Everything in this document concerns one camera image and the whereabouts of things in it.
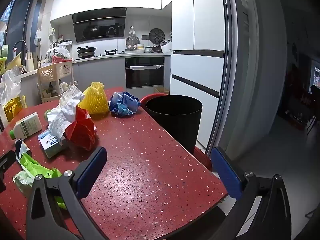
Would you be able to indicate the yellow foam fruit net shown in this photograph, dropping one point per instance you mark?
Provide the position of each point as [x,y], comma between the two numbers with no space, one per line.
[95,100]

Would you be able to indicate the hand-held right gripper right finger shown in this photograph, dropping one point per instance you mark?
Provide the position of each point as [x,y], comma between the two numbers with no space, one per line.
[226,173]

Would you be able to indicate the black built-in oven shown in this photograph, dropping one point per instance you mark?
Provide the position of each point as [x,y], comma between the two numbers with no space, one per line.
[143,75]

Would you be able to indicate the beige perforated storage cart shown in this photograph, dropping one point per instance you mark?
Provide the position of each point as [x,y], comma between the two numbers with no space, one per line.
[55,71]

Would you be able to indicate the black kitchen faucet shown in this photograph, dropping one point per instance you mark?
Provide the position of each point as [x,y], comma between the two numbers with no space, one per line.
[21,43]

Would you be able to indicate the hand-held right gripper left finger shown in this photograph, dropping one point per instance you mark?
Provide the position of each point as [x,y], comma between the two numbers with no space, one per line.
[91,172]

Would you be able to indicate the red plastic bag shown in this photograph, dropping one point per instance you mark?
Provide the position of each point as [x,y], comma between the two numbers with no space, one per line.
[82,130]

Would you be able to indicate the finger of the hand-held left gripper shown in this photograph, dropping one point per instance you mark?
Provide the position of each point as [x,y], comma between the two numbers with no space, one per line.
[6,160]

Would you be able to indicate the green plastic wrapper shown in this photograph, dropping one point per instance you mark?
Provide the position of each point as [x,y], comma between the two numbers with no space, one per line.
[32,166]

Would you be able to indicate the clear plastic bag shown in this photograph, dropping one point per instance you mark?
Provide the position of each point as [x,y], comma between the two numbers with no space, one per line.
[8,85]

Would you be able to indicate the white crumpled paper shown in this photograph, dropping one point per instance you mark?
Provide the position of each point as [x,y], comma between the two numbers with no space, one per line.
[63,110]

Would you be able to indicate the red chair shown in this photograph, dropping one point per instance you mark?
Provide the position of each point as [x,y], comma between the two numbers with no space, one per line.
[203,158]

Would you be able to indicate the black round steamer rack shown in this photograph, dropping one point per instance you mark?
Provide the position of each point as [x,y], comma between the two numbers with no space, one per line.
[157,36]

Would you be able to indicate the yellow green basket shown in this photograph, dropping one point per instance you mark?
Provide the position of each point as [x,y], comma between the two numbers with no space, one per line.
[2,60]

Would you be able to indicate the blue crumpled plastic bag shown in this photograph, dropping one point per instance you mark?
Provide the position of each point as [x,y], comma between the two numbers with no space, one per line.
[123,105]

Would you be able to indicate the small white blue carton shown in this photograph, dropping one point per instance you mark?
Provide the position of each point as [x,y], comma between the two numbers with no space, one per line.
[50,143]

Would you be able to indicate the sliding door frame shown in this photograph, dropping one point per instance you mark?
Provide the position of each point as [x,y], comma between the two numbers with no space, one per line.
[237,67]

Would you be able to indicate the cardboard box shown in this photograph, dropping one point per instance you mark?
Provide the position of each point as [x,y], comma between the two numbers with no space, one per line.
[162,90]

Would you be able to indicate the knife block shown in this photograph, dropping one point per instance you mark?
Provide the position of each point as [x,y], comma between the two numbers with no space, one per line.
[30,63]

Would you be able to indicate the black range hood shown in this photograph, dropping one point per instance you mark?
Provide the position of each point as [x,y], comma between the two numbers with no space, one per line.
[100,26]

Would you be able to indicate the white plastic bag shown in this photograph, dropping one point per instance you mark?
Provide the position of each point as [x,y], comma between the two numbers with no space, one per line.
[61,51]

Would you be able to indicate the white bottle green cap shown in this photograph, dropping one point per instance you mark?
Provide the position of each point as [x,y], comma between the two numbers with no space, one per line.
[27,126]

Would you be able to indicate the red basket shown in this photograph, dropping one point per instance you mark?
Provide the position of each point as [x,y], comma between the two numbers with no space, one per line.
[60,60]

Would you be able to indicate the gas stove burner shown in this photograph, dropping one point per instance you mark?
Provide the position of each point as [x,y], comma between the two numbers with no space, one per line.
[110,52]

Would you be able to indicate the black wok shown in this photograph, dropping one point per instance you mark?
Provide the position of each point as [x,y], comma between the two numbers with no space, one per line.
[86,51]

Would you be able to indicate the round metal plate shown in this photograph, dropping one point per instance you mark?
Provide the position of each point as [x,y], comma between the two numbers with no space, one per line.
[132,42]

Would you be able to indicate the black trash bin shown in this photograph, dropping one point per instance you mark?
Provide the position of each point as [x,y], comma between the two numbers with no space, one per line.
[175,122]

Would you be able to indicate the white refrigerator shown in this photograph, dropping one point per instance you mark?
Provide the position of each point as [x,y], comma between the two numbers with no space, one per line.
[200,30]

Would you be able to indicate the gold foil bag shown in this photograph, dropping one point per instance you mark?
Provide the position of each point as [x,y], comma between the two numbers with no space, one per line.
[13,108]

